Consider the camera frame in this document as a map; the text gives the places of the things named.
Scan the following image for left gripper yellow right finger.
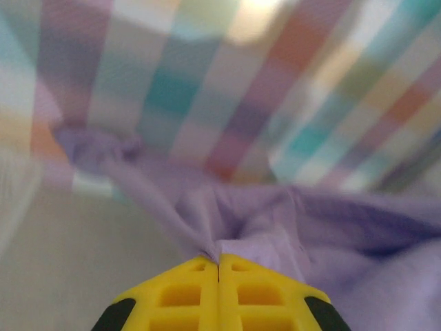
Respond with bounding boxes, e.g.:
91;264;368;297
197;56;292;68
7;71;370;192
218;254;351;331

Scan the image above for purple t-shirt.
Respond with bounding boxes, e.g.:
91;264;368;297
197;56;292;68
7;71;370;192
54;126;441;331

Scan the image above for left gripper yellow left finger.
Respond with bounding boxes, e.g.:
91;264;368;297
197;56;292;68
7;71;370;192
90;255;221;331

